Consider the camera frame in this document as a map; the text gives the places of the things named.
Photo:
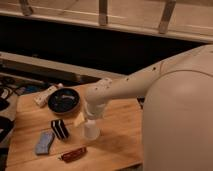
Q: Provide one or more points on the blue grey sponge block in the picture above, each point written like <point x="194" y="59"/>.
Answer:
<point x="44" y="143"/>

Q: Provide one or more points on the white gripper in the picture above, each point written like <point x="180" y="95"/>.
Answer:
<point x="92" y="111"/>

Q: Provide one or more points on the black and white striped eraser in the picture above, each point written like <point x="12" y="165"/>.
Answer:
<point x="59" y="129"/>

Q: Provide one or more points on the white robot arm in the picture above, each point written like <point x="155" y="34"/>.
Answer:
<point x="177" y="123"/>

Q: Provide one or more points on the black round bowl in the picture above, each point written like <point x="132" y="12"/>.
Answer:
<point x="63" y="101"/>

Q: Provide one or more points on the grey metal rail beam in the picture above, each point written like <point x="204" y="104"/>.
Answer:
<point x="54" y="69"/>

